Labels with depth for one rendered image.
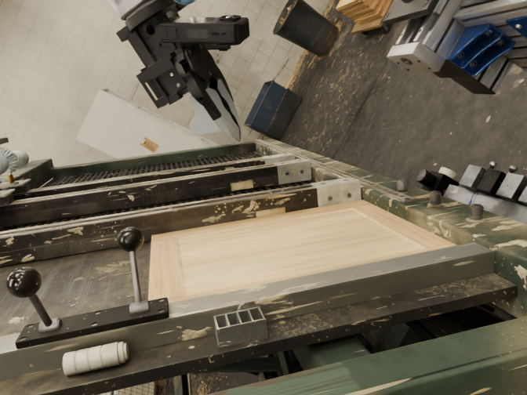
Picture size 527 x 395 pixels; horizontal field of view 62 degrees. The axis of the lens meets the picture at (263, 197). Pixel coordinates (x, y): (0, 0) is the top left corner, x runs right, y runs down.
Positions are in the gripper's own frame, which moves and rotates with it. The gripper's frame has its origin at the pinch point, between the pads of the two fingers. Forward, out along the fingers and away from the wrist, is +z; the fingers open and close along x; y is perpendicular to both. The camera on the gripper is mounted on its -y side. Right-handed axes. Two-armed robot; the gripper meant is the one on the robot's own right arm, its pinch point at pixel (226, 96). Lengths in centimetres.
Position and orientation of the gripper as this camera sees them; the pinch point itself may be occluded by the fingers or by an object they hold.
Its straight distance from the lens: 132.9
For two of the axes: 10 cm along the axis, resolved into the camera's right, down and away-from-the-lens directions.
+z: 5.4, 7.7, 3.2
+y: -8.1, 5.8, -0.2
